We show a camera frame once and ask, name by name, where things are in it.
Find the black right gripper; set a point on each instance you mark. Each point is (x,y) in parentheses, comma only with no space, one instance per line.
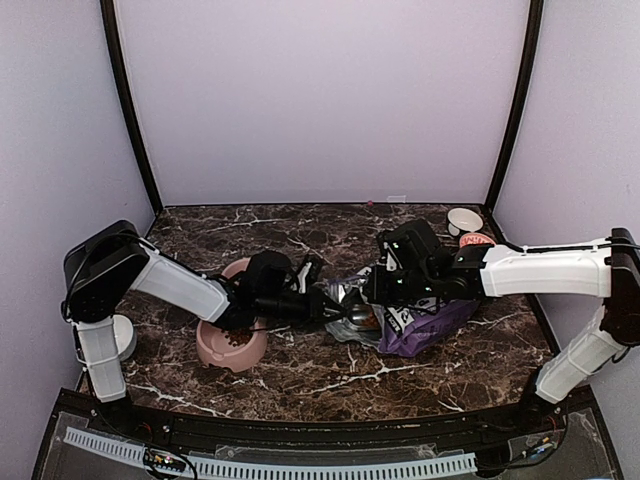
(377,289)

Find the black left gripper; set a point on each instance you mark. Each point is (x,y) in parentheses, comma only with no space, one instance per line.
(316,298)

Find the silver metal scoop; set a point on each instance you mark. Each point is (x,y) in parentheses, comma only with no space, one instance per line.
(362,317)

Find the purple white pet food bag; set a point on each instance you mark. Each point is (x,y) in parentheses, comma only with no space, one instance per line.
(404,331)

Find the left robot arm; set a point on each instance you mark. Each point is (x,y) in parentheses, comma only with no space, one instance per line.
(117,264)

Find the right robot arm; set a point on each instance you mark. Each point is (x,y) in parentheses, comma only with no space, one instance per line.
(604,268)

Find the pink double pet bowl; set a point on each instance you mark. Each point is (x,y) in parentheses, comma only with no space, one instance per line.
(237,350)

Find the red patterned bowl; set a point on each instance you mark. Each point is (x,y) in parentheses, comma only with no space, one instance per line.
(475,238)

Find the black white dotted cup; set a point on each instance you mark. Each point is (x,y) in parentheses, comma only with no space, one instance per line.
(462,220)

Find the brown kibble pile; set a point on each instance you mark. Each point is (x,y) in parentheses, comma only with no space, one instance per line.
(238,338)

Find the white grey ceramic bowl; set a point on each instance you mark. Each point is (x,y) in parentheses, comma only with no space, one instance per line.
(125,336)

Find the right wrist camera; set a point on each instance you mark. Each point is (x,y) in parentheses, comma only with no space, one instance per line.
(413,246)

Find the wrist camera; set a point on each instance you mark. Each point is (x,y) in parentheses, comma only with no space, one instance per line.
(413,246)
(272,273)

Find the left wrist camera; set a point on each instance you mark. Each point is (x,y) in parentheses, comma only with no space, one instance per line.
(272,273)

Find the black front table rail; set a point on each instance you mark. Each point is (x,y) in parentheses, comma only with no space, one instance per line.
(481,429)

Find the grey slotted cable duct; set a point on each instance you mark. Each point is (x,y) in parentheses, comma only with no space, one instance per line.
(245,463)

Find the black left frame post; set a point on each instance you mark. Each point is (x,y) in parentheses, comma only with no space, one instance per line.
(126,101)

